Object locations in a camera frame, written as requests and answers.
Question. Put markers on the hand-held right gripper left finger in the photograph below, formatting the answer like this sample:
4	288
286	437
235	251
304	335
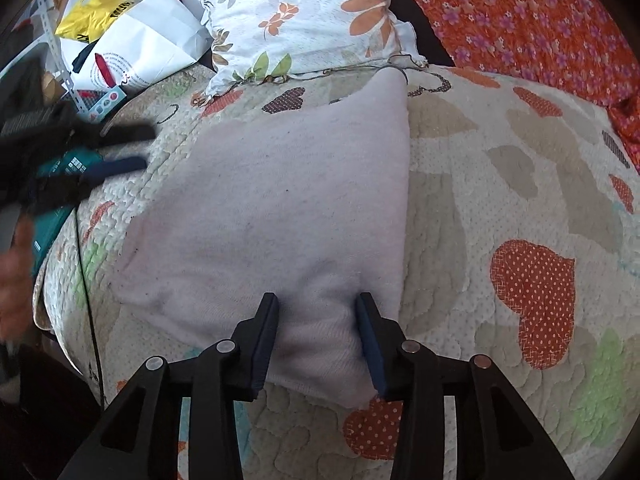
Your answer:
263	350

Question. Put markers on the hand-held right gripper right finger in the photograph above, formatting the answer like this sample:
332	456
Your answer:
372	350

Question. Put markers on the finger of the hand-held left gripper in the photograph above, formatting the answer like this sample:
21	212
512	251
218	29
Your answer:
117	166
120	134

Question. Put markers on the pale lavender cloth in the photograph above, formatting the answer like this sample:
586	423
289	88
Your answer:
280	220

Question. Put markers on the person's left hand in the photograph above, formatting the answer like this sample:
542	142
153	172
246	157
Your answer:
15	280

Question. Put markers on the teal box with red label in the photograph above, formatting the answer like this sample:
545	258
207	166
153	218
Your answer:
106	102

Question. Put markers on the navy cloth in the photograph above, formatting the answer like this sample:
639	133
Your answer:
86	57

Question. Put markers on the green plastic package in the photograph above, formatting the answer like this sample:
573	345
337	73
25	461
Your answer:
52	220

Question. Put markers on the white paper bag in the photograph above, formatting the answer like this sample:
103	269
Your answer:
150	40

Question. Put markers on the yellow plastic bag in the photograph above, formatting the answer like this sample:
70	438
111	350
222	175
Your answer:
92	15

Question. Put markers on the heart print quilt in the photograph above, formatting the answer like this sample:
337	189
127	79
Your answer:
500	210

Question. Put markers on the white floral pillow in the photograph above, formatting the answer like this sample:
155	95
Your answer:
310	15

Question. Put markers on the orange floral blanket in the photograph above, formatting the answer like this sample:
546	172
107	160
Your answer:
540	30

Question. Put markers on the white metal rack post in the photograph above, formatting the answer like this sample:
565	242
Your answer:
57	55

